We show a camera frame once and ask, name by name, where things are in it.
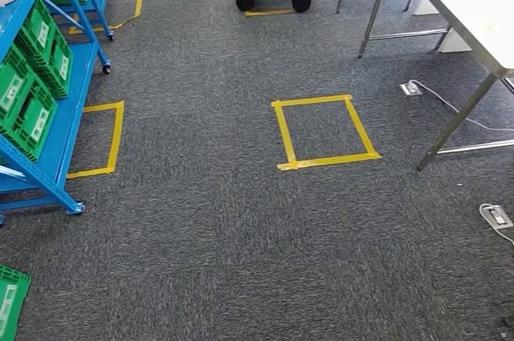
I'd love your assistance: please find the yellow floor tape square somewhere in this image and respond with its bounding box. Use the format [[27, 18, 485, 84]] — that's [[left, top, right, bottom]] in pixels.
[[271, 94, 382, 173]]

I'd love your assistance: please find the white top metal table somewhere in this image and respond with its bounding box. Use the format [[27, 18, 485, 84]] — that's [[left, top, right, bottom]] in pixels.
[[357, 0, 514, 173]]

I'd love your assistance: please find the silver floor socket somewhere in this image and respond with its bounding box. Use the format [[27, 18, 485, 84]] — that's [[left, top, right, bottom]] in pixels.
[[479, 204, 514, 230], [400, 80, 423, 97]]

